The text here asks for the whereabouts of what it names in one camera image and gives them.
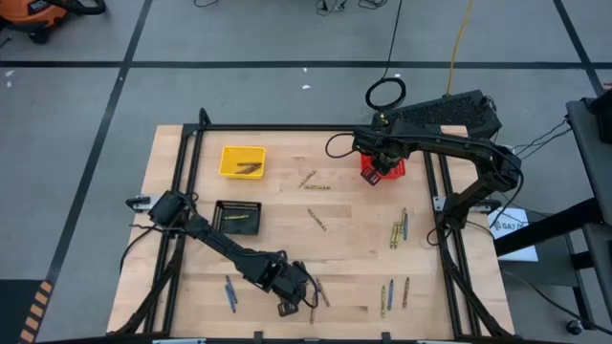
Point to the white printed paper sheet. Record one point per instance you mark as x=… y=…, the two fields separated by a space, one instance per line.
x=514 y=239

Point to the orange shop vacuum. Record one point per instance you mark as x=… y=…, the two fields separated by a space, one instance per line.
x=28 y=14

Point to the black aluminium table frame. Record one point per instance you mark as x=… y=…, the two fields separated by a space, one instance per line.
x=287 y=127

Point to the black computer case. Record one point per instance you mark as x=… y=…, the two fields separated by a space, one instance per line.
x=444 y=110

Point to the red plastic basket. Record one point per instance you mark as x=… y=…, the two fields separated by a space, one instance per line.
x=400 y=173

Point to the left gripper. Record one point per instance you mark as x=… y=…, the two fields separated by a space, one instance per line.
x=291 y=284

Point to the brown crayon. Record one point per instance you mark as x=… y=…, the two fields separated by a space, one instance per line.
x=251 y=167
x=245 y=171
x=249 y=164
x=313 y=316
x=324 y=294
x=406 y=292

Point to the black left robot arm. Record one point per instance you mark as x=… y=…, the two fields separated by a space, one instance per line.
x=225 y=243

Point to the yellow plastic basket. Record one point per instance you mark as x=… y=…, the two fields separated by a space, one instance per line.
x=229 y=155

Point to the green crayon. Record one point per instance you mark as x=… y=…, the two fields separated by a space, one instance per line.
x=317 y=187

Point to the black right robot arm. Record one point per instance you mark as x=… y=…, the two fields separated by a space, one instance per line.
x=454 y=145

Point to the black caster wheel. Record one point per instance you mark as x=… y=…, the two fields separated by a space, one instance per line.
x=573 y=327

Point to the black plastic basket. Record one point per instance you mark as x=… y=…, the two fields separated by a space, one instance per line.
x=239 y=227

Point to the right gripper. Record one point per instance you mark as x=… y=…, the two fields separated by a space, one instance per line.
x=388 y=156

